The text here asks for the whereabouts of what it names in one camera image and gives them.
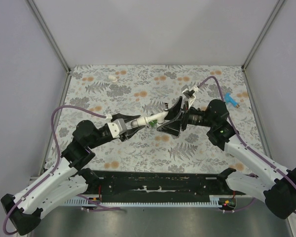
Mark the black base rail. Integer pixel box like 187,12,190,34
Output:
81,171,241,203

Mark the green faucet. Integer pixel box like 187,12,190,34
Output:
148,120,157,128

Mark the floral table mat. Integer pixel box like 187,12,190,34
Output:
44,65,263,174

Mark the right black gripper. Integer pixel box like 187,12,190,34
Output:
157,96,215,137

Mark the white chrome faucet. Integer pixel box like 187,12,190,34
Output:
146,103,169,124

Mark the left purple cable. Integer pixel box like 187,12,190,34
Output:
2,105,121,235

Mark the blue faucet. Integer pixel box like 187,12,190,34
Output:
224,93,240,108

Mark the white pipe elbow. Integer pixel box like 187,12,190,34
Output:
108,75,118,82

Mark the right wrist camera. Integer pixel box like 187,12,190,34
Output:
182,85,199,109

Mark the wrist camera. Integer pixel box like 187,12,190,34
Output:
107,118,127,139
182,85,199,109

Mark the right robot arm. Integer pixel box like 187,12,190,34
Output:
157,97,296,219

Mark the white slotted cable duct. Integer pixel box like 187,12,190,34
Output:
64,195,224,207

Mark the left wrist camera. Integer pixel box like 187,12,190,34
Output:
107,118,127,139

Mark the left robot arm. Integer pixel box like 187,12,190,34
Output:
0,114,147,236

